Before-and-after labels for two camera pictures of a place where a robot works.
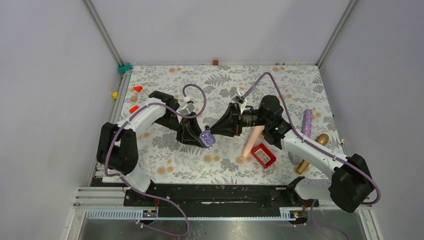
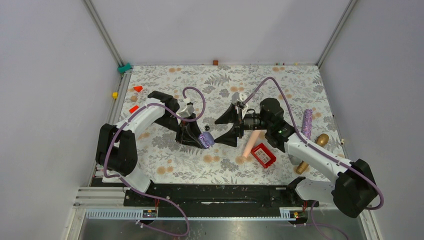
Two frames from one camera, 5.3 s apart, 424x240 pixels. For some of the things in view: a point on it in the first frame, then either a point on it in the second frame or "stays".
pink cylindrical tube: x=252 y=140 stays
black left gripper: x=189 y=132 stays
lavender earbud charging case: x=206 y=138 stays
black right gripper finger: x=230 y=124 -> x=230 y=138
